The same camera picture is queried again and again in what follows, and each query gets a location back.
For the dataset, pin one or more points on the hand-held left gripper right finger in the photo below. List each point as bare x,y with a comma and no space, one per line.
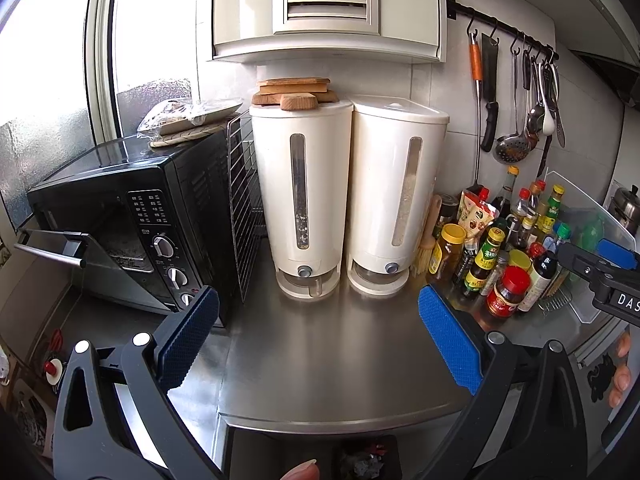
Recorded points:
450,345

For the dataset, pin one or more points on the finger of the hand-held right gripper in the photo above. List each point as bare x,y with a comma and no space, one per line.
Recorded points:
577,260
619,254

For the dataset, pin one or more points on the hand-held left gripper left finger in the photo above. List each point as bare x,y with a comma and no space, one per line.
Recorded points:
190,332

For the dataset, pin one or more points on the black trash bin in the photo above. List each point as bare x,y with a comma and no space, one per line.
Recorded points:
345,462

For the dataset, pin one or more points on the person's right hand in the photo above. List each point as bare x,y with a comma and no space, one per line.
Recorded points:
622,380

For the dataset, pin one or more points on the person's left hand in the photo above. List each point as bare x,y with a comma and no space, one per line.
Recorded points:
300,471

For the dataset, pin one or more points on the green plastic bottle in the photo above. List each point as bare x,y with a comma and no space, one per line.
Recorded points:
590,232

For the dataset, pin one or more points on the dark soy sauce bottle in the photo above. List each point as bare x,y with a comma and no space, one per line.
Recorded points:
537,282

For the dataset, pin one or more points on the stainless steel pot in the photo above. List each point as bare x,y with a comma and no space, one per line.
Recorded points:
625,207

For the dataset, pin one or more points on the yellow cap green label bottle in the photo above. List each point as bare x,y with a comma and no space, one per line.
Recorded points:
552,207

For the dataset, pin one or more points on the red lid sauce jar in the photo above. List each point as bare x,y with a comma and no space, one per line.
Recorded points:
507,292

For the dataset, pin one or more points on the grey lid spice jar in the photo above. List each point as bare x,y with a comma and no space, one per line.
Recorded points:
495,272

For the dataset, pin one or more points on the dark bottle green yellow label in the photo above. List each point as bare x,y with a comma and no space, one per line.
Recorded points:
482,260

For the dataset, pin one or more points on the yellow lid honey bottle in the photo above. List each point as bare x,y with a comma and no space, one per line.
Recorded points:
445,250

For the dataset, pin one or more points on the tall dark bottle yellow neck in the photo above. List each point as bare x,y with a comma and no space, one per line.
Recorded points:
507,195

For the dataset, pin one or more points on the bamboo pot brush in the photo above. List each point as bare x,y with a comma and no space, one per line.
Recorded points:
427,250

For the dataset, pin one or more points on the red cap sauce pouch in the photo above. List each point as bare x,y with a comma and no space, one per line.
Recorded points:
475,212

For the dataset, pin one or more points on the metal skimmer spoon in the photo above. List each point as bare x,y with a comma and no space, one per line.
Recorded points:
512,149

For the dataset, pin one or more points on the black countertop oven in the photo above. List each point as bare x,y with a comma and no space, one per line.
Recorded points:
150,210

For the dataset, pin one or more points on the red scissors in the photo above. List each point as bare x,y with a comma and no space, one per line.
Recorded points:
56,340

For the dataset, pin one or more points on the white plastic spoon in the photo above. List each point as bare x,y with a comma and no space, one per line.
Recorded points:
548,122

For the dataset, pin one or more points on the white object with red knob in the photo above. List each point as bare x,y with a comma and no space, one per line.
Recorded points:
51,371

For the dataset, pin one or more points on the white rice dispenser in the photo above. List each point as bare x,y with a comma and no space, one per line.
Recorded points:
380,175
280,185

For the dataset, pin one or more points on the black white patterned bag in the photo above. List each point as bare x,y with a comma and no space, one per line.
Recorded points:
30,420

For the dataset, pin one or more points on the black range hood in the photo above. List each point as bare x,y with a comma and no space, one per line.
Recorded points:
610,70

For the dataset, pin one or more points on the woven straw mat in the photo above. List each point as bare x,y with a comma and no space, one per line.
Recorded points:
185,137

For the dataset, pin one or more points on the plate wrapped in plastic bag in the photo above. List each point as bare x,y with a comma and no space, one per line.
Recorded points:
185,112

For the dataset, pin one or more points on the small wooden board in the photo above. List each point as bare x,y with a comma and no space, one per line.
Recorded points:
298,102

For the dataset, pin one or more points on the large wooden board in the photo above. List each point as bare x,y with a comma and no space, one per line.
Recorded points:
295,96

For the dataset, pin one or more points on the thin wooden board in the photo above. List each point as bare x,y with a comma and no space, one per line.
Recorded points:
292,83

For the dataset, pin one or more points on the frosted glass window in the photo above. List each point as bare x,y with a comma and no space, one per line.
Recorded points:
150,35

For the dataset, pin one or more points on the black hanging rail with hooks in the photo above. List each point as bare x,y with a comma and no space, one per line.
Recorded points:
492,20

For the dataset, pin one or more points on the white louvred wall cabinet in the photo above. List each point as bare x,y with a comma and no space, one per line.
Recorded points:
250,10

